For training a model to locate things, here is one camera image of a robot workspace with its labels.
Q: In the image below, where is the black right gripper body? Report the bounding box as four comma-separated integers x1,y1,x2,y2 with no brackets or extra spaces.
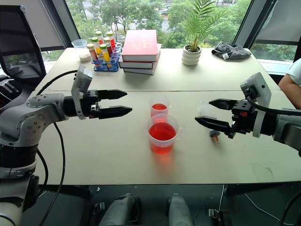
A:
231,99,257,135

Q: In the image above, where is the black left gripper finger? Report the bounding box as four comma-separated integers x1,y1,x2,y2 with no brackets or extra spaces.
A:
97,89,128,100
99,106,133,120

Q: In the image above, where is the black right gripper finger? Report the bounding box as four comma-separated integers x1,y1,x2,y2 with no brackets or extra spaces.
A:
194,116,236,139
208,98,238,111

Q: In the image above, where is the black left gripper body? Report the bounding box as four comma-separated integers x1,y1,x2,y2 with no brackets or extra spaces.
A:
82,89,103,119

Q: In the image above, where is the small beaker red liquid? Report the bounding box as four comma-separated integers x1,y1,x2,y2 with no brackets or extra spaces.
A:
150,95,174,118

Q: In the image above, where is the large beaker red liquid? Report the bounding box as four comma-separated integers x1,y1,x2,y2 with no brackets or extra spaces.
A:
147,113,185,155

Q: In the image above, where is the blue test tube rack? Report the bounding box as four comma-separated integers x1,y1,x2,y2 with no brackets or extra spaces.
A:
91,43,123,73

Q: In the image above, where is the red hardcover book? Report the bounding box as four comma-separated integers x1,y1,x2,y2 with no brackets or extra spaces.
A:
118,43,162,70
121,29,158,63
122,53,161,76

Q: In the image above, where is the white fluffy lump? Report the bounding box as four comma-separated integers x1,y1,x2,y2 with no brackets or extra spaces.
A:
79,52,92,63

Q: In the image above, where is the green capped yellow test tube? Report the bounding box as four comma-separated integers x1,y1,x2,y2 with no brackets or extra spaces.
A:
91,37,100,56
99,43,111,63

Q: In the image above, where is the beige capped orange test tube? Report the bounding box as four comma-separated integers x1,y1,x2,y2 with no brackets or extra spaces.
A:
86,43,99,63

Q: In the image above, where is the beige capped red test tube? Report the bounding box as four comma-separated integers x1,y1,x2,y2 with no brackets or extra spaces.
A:
103,36,113,57

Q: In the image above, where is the crumpled grey cloth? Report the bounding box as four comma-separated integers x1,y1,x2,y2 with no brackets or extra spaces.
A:
211,41,252,61

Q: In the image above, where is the empty clear plastic beaker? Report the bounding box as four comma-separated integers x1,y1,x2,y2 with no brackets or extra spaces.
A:
71,39,88,51

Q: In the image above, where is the green capped red test tube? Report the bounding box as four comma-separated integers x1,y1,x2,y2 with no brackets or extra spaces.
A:
95,30,104,46
106,31,117,53

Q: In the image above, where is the white ribbed plant pot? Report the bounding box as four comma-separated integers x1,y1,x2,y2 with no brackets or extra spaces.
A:
182,44,202,66

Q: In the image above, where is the person in pale shirt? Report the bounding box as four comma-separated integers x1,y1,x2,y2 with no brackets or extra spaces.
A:
278,57,301,109

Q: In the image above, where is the green palm plant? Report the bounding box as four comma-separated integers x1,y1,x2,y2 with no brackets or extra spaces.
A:
182,0,228,53

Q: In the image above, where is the black monitor screen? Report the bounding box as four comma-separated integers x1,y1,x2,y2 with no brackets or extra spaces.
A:
0,4,47,81

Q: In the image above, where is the black clamp under table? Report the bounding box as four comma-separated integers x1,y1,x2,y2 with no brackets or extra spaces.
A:
208,208,236,226
90,202,105,226

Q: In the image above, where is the grey rounded robot leg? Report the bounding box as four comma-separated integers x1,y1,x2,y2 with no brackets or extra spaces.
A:
167,193,195,226
98,193,142,226

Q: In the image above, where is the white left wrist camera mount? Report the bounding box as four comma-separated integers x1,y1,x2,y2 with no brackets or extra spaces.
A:
71,64,94,120

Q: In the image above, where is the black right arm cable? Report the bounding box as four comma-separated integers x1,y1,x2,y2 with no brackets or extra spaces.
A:
244,93,301,116

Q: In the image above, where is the black hanging left arm cable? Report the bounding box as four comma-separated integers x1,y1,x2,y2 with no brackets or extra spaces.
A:
37,121,66,226

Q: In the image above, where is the thin white floor cable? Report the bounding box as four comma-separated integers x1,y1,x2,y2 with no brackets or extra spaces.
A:
218,184,290,226

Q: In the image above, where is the black table frame bar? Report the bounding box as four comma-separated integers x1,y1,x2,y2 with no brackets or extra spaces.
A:
39,184,94,199

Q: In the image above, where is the black floor cable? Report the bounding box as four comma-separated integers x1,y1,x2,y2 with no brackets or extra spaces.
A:
280,190,301,226

